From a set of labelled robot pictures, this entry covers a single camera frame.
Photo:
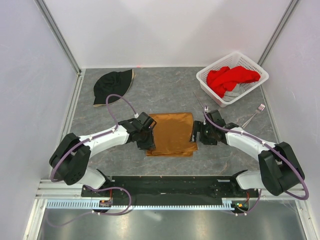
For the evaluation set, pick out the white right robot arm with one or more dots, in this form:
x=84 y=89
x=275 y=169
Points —
x=279 y=169

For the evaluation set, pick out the black bucket hat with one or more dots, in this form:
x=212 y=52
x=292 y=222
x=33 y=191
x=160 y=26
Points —
x=112 y=83

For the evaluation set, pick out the silver fork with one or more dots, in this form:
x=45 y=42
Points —
x=257 y=111

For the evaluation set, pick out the right aluminium frame post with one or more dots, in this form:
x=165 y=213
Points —
x=278 y=30

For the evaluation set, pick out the left aluminium frame post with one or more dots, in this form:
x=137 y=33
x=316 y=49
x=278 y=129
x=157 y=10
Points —
x=44 y=9

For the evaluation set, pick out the silver knife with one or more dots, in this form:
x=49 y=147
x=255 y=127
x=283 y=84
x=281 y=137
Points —
x=198 y=99

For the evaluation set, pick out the red cloth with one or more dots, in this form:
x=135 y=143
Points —
x=225 y=79

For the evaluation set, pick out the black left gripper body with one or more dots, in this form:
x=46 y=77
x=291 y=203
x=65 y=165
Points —
x=146 y=140

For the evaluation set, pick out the orange cloth napkin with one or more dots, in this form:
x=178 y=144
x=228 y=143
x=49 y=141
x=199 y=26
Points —
x=173 y=135

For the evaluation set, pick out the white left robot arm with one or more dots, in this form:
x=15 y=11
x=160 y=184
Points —
x=70 y=160

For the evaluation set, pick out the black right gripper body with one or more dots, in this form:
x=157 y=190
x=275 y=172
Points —
x=206 y=136

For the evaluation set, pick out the aluminium frame post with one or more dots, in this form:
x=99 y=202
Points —
x=278 y=30
x=44 y=9

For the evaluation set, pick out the slotted cable duct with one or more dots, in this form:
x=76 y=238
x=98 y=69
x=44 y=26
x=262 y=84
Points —
x=87 y=204

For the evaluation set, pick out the grey cloth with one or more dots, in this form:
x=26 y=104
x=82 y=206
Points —
x=236 y=92

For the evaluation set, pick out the white plastic basket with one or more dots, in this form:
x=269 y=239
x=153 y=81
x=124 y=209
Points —
x=231 y=60

